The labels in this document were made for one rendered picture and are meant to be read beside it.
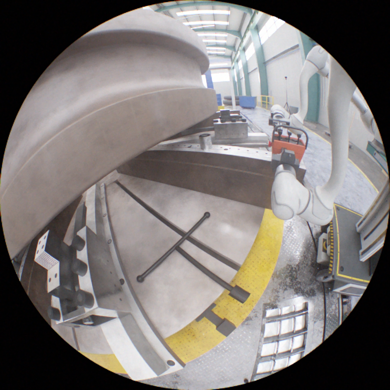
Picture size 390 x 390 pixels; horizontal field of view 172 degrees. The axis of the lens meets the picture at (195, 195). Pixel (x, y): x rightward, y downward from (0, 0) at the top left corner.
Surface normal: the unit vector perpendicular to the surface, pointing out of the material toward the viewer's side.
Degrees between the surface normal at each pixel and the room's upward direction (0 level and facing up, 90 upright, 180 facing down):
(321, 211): 84
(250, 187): 90
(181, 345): 0
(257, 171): 90
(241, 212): 0
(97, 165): 90
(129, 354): 0
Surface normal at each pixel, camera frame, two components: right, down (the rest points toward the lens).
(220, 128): -0.12, 0.69
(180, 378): -0.17, -0.73
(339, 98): -0.79, 0.53
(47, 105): 0.67, 0.41
